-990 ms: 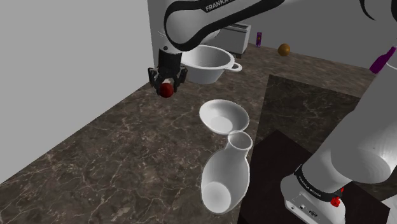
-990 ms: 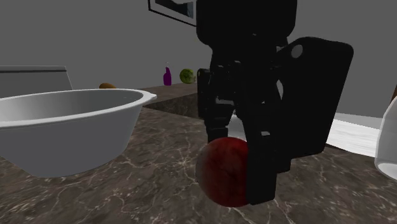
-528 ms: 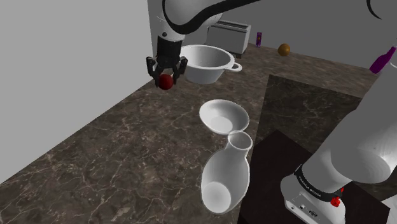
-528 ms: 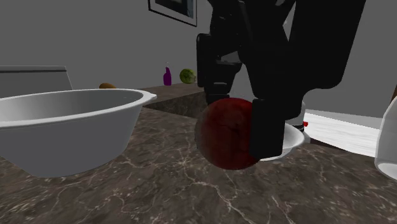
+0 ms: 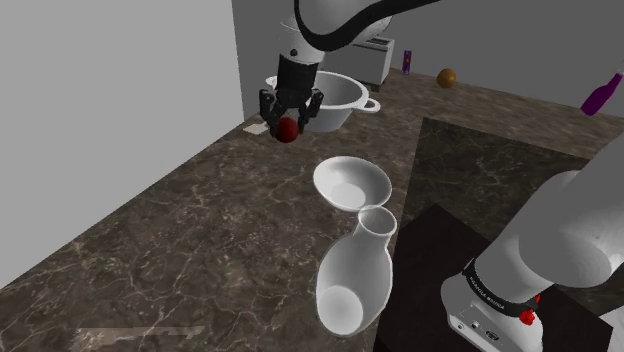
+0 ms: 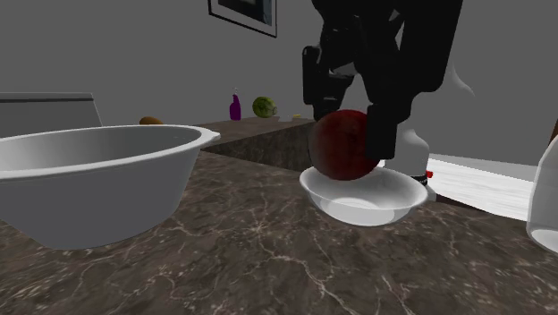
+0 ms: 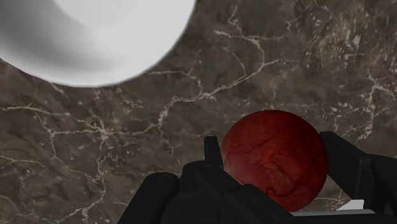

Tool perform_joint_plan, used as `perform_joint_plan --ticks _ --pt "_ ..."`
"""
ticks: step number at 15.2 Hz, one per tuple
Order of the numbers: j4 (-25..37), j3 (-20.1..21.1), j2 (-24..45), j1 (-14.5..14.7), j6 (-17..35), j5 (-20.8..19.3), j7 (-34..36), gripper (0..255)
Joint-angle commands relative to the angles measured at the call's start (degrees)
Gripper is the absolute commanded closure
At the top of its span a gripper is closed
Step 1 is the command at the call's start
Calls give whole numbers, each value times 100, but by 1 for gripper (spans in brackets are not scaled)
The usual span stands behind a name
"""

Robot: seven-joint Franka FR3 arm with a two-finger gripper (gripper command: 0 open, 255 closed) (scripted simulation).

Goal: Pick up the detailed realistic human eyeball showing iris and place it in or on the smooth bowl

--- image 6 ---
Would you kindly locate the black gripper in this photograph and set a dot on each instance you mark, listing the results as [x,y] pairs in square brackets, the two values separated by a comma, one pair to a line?
[357,35]

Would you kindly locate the red apple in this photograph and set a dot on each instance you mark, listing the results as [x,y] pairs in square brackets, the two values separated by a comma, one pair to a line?
[336,146]

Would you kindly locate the green round melon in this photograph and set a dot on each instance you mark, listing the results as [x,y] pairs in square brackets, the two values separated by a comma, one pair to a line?
[264,107]

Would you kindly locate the small white bowl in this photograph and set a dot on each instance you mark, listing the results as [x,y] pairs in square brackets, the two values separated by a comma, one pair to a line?
[370,200]

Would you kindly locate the purple spray bottle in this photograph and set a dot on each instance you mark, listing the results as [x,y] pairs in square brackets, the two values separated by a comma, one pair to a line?
[235,111]

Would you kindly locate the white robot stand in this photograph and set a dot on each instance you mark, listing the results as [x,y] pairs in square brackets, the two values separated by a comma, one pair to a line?
[479,187]

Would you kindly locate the white vase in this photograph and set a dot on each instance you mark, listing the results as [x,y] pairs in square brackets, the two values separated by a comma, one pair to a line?
[545,196]

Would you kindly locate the brown potato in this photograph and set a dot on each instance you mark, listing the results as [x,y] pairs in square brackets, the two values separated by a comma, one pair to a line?
[151,121]

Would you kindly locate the large grey bowl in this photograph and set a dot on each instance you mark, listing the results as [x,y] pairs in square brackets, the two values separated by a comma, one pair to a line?
[87,192]

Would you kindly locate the grey box-shaped furniture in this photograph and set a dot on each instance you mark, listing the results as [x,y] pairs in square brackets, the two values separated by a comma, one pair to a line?
[48,115]

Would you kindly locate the framed wall picture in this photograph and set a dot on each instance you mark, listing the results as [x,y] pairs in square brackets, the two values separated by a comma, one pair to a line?
[244,11]

